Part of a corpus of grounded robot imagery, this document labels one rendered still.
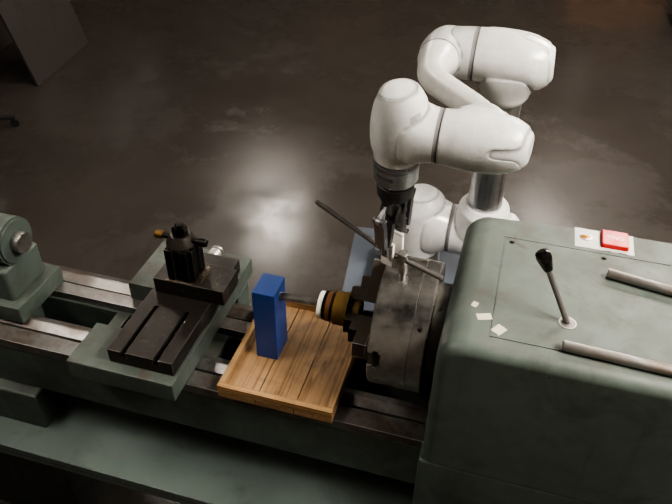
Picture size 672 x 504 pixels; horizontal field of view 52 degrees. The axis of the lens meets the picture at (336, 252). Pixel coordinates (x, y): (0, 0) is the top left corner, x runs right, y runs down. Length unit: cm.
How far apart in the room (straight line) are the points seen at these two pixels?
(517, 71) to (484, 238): 41
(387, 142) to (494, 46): 57
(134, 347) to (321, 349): 48
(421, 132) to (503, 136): 14
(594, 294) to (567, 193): 276
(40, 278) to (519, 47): 146
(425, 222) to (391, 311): 65
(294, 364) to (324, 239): 192
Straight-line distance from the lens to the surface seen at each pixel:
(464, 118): 123
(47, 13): 606
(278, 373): 180
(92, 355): 188
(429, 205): 210
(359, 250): 239
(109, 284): 218
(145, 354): 178
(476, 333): 141
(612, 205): 429
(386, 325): 151
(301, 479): 202
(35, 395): 218
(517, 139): 123
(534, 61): 174
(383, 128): 123
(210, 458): 208
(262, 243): 367
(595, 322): 150
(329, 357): 183
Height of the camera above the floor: 223
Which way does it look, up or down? 38 degrees down
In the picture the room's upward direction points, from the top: 1 degrees clockwise
